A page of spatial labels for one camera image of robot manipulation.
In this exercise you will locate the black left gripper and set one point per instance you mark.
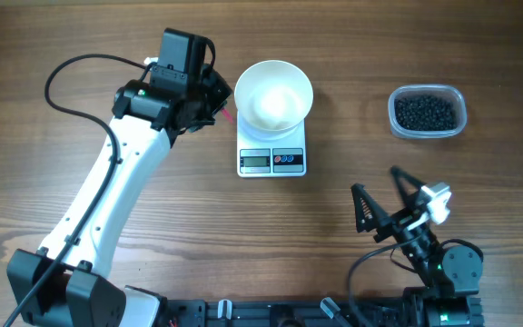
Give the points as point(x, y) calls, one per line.
point(221, 92)

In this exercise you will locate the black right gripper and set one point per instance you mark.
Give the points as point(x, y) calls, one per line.
point(392, 223)

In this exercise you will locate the pink plastic measuring scoop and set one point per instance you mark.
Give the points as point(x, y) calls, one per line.
point(227, 115)

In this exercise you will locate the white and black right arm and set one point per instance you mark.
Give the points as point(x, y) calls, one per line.
point(450, 271)

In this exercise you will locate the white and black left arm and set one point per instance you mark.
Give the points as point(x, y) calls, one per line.
point(65, 281)

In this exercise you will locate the white bowl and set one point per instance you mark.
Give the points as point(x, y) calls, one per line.
point(273, 95)

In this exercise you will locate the white digital kitchen scale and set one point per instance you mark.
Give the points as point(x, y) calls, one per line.
point(270, 154)

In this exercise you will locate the clear plastic container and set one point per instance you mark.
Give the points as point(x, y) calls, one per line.
point(446, 92)

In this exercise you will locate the black beans in container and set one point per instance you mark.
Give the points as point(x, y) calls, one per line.
point(425, 113)

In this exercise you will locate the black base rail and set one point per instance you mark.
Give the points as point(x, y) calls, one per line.
point(289, 313)

